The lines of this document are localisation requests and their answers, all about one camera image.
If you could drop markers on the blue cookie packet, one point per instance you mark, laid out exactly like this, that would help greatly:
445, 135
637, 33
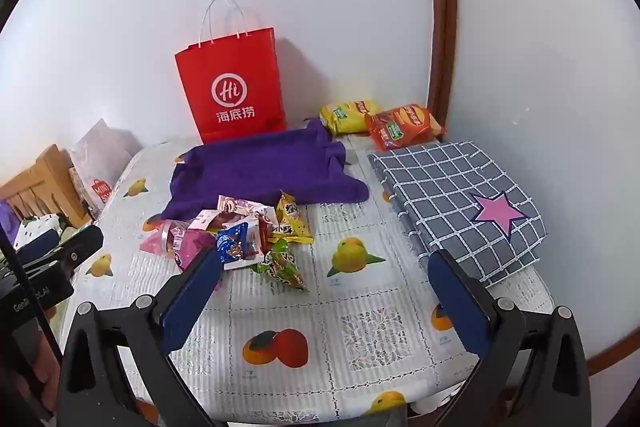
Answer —
235, 247

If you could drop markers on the pale pink snack packet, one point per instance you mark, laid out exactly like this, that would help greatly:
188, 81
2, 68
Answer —
150, 244

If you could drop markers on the purple plush toy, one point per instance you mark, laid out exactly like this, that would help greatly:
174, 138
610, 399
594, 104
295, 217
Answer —
7, 217

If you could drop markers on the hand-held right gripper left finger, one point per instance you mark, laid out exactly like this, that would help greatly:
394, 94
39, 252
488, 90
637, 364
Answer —
192, 302

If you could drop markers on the green snack packet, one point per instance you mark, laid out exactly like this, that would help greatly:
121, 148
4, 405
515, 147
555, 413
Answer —
282, 267

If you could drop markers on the pink packet yellow edge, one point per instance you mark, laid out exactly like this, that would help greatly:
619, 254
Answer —
196, 248

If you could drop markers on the purple plush fabric tray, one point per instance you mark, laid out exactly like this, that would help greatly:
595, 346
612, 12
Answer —
260, 167

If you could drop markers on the pink packet silver edge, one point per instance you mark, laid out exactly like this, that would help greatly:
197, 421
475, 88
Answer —
171, 237

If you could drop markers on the yellow snack packet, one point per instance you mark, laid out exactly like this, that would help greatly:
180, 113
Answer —
290, 219

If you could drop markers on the white pink printed snack packet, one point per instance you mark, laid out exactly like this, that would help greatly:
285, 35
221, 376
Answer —
240, 207

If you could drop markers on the brown wooden door frame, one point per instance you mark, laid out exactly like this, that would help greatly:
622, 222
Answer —
442, 7

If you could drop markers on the grey plaid folded cloth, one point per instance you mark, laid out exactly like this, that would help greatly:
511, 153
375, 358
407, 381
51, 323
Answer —
440, 187

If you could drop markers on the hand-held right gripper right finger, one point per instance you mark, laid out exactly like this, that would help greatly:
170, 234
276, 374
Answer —
457, 302

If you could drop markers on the white packet red label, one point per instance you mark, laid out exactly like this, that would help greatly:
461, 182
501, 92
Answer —
205, 219

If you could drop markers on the red snack packet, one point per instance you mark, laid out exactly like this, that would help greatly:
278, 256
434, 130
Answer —
255, 234

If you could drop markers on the white bag red label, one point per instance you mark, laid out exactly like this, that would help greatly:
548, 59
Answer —
100, 192

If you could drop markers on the brown wooden baseboard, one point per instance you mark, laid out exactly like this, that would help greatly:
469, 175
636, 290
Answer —
615, 357

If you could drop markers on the red paper bag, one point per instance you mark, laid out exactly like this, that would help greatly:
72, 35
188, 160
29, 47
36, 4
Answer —
230, 82

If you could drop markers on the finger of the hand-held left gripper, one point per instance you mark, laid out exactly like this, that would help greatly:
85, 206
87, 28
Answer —
75, 249
37, 247

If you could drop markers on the person's left hand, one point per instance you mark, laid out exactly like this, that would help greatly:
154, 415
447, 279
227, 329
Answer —
42, 374

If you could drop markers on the orange chip bag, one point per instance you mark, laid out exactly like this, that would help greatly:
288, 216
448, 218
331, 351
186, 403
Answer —
405, 129

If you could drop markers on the wooden chair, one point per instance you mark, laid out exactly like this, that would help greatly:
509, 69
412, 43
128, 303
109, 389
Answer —
45, 177

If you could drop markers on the yellow chip bag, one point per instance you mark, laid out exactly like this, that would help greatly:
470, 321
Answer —
345, 117

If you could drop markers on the white plastic bag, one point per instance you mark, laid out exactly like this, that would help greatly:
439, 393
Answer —
105, 147

